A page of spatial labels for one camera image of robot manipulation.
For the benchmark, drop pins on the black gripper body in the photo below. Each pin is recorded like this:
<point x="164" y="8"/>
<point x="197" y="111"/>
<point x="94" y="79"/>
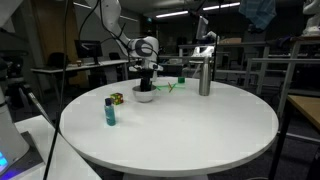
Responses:
<point x="146" y="76"/>

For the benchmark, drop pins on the white mug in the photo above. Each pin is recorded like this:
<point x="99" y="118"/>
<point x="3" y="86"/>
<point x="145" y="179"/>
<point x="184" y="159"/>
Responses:
<point x="155" y="76"/>

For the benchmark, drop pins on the white bowl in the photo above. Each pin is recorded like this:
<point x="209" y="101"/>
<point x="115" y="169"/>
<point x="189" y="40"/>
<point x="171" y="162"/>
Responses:
<point x="144" y="97"/>

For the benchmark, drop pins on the long green stick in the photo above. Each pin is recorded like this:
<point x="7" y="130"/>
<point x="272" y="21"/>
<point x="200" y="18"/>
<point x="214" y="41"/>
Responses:
<point x="158" y="88"/>

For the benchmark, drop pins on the thin orange stick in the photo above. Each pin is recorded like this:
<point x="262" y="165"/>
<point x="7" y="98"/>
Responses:
<point x="170" y="87"/>

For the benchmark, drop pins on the thin green stick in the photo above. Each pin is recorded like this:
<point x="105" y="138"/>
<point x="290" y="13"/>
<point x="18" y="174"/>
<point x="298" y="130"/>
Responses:
<point x="174" y="86"/>
<point x="178" y="88"/>

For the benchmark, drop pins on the multicolour Rubik's cube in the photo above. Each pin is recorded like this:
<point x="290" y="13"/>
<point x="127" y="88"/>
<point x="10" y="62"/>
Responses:
<point x="117" y="98"/>

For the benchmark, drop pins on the small green cube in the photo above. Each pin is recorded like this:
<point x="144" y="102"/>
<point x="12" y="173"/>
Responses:
<point x="181" y="80"/>

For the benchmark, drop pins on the blue bottle with dark cap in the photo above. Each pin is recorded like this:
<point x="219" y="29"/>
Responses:
<point x="110" y="115"/>

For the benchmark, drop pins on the white office desk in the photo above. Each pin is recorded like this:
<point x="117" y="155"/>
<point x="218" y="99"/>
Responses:
<point x="100" y="64"/>

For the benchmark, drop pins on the silver metal bottle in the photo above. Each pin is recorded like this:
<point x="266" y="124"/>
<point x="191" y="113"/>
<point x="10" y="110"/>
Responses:
<point x="205" y="80"/>

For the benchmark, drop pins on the black computer monitor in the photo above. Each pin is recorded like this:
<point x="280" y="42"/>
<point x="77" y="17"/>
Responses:
<point x="88" y="49"/>

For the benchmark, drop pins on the long ceiling light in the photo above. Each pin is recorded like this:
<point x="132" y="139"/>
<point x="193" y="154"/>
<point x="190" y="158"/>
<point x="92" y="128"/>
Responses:
<point x="171" y="14"/>

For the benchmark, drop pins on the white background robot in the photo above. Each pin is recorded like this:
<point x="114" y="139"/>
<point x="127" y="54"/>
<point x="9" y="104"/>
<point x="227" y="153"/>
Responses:
<point x="206" y="36"/>

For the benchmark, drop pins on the black office chair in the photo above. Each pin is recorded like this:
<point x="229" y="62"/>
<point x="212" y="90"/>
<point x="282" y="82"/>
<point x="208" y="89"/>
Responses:
<point x="58" y="61"/>

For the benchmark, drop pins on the blue hanging cloth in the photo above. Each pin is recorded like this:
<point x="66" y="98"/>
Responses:
<point x="258" y="13"/>

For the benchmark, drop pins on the wooden side table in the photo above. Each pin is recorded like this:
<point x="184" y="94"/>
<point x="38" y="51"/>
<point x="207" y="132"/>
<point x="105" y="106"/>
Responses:
<point x="308" y="106"/>

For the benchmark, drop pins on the white pedestal table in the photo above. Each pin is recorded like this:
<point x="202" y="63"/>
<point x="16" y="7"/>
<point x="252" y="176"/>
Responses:
<point x="71" y="163"/>

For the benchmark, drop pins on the black camera tripod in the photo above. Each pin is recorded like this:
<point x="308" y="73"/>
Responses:
<point x="37" y="106"/>

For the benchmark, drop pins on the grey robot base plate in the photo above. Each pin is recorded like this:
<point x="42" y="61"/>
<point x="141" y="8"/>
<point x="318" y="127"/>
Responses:
<point x="28" y="156"/>

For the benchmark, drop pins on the metal frame table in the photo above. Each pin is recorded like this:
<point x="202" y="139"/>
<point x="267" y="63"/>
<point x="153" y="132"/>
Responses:
<point x="283" y="61"/>

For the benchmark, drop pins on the white robot on frame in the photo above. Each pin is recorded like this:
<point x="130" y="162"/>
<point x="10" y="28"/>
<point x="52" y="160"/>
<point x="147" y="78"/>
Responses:
<point x="313" y="20"/>

